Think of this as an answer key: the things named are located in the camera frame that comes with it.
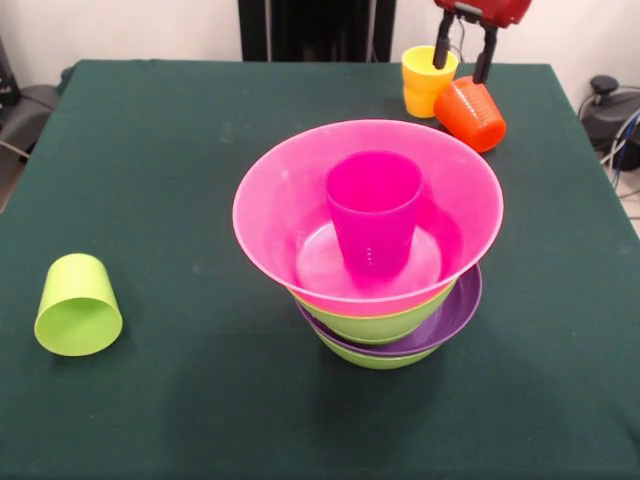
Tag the orange plastic cup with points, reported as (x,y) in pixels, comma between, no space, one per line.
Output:
(470,117)

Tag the small green plastic bowl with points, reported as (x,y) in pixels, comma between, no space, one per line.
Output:
(385,343)

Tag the dark green tablecloth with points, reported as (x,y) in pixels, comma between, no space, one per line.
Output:
(150,400)

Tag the lime green plastic cup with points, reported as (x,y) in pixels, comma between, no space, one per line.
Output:
(77,320)

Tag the medium green plastic bowl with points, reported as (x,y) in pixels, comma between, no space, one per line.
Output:
(380,361)

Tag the yellow plastic cup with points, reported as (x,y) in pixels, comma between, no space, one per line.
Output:
(420,75)
(420,102)

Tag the large green plastic bowl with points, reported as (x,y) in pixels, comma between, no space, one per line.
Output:
(380,325)

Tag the purple plastic bowl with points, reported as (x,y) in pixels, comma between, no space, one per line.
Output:
(460,310)

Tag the large pink plastic bowl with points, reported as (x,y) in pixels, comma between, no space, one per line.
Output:
(280,210)

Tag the purple plastic cup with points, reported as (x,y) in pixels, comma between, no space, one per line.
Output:
(375,225)

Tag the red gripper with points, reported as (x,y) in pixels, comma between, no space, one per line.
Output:
(495,10)

